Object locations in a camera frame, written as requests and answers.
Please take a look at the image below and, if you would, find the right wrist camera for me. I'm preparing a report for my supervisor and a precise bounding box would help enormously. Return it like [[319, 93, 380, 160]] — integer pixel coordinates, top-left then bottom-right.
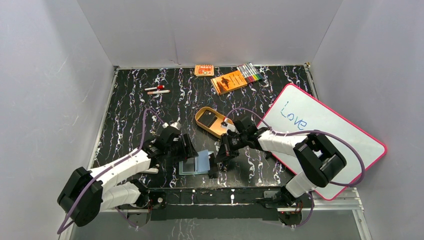
[[220, 117, 237, 134]]

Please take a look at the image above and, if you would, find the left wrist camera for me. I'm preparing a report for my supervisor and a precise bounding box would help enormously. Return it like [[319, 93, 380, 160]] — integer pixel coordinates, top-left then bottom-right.
[[162, 122, 182, 131]]

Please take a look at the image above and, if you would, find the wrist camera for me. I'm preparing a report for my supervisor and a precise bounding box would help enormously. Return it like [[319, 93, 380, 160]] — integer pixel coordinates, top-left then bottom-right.
[[162, 122, 182, 131], [220, 117, 237, 134]]

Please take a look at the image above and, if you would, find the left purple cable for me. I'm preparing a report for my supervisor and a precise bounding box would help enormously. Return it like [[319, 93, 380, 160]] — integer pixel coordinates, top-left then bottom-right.
[[56, 108, 167, 235]]

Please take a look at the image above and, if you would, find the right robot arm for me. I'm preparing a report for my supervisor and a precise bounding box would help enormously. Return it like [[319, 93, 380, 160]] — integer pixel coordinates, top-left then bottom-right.
[[214, 118, 347, 207]]

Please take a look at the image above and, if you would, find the small orange card box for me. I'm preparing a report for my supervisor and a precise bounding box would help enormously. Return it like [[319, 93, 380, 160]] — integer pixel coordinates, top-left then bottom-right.
[[194, 64, 215, 77]]

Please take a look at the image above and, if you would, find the set of coloured markers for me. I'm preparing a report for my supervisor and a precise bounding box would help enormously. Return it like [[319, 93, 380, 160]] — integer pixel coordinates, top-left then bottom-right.
[[236, 62, 265, 84]]

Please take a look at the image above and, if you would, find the black base frame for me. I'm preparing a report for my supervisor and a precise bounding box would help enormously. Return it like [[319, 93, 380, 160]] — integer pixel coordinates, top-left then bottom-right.
[[121, 186, 308, 225]]

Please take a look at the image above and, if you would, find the mint green card holder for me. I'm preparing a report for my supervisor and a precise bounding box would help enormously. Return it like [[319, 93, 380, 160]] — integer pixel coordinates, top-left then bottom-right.
[[178, 149, 214, 176]]

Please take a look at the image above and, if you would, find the tan oval tray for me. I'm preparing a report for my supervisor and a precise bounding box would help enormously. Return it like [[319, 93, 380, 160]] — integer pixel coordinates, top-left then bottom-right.
[[194, 106, 234, 139]]

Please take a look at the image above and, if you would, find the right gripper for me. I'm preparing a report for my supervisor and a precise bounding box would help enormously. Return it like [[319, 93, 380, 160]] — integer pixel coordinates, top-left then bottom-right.
[[214, 132, 248, 163]]

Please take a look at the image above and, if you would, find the orange book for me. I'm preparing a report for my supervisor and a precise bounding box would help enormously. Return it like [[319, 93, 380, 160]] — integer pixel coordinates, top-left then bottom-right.
[[210, 70, 248, 95]]

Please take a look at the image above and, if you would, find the red capped marker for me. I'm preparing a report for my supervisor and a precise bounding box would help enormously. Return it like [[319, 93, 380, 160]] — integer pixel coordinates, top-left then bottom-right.
[[144, 85, 165, 92]]

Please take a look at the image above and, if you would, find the white pink marker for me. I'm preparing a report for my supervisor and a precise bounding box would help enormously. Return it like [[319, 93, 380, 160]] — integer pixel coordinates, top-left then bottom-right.
[[147, 90, 171, 95]]

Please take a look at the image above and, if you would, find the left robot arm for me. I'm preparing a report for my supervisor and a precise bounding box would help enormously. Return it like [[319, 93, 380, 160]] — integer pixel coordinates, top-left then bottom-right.
[[57, 122, 198, 227]]

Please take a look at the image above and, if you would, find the pink framed whiteboard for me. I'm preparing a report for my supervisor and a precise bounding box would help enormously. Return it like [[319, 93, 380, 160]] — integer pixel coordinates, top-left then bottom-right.
[[263, 83, 387, 201]]

